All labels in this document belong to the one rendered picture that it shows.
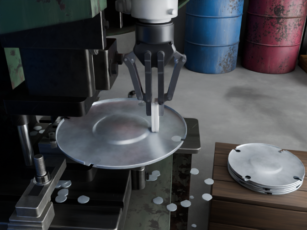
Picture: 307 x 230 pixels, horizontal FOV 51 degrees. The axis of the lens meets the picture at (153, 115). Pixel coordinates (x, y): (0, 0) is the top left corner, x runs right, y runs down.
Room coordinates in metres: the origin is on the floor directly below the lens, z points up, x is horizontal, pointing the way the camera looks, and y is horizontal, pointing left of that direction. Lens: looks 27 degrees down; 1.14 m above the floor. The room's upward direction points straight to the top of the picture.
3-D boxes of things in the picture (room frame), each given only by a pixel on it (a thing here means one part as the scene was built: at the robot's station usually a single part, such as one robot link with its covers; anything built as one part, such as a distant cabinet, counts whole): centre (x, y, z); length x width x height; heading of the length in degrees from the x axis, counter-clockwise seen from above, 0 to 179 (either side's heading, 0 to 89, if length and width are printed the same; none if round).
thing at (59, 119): (0.65, 0.19, 0.76); 0.15 x 0.09 x 0.05; 175
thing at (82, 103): (0.65, 0.20, 0.86); 0.20 x 0.16 x 0.05; 175
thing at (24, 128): (0.57, 0.26, 0.81); 0.02 x 0.02 x 0.14
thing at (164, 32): (0.63, 0.00, 0.98); 0.08 x 0.07 x 0.09; 86
